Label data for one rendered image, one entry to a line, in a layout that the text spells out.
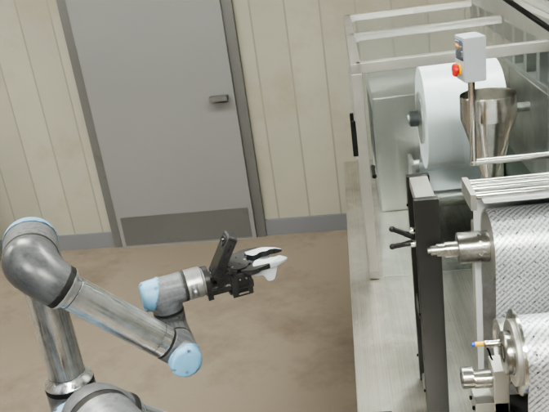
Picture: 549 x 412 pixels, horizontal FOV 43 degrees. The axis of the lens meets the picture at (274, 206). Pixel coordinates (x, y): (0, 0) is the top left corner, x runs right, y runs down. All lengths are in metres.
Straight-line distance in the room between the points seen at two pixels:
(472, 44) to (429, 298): 0.56
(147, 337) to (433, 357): 0.63
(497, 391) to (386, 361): 0.59
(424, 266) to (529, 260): 0.22
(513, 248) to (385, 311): 0.77
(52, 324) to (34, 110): 3.57
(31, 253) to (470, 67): 1.02
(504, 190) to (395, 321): 0.75
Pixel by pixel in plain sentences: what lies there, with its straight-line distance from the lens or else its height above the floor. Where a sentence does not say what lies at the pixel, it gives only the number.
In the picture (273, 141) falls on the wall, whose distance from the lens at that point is 4.70.
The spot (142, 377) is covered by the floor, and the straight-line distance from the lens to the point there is 3.66.
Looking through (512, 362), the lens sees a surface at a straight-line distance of 1.26.
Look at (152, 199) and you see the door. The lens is 4.97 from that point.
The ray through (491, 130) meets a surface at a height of 1.45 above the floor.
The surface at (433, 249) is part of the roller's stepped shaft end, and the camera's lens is 1.44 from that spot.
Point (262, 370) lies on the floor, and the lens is 3.50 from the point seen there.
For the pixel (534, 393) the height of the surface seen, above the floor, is 1.21.
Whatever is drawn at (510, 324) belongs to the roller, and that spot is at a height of 1.30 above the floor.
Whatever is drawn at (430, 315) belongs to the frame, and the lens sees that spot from 1.54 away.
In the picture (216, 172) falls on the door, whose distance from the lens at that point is 4.78.
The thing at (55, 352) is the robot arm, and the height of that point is 1.16.
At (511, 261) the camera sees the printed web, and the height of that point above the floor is 1.33.
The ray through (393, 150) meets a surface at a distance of 2.12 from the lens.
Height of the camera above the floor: 1.97
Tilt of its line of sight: 21 degrees down
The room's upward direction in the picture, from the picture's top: 8 degrees counter-clockwise
